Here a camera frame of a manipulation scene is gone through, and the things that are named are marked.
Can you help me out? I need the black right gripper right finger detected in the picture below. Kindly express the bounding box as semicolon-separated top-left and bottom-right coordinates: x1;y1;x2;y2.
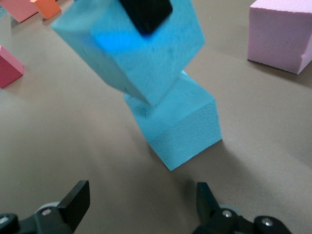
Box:
196;181;221;226

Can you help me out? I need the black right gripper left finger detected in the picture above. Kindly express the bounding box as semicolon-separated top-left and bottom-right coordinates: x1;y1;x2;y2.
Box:
58;180;91;229

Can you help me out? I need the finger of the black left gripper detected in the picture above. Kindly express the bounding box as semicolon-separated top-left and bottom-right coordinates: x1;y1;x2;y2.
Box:
119;0;174;39

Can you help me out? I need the light blue foam cube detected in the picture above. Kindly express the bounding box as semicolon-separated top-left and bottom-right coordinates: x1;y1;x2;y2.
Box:
123;70;222;171
51;0;206;108

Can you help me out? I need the brown table cover sheet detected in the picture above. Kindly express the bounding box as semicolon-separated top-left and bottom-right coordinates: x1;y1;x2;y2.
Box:
0;0;312;234

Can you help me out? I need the orange foam cube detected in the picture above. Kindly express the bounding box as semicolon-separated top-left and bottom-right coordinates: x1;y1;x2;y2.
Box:
29;0;62;20

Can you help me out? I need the pink plastic bin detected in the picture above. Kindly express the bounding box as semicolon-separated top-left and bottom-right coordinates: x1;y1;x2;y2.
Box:
0;0;39;23

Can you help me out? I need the pink foam cube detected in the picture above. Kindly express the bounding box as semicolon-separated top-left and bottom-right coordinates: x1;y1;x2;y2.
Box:
247;0;312;75

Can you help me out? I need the red foam cube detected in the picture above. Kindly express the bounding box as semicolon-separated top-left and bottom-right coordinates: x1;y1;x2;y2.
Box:
0;45;25;89

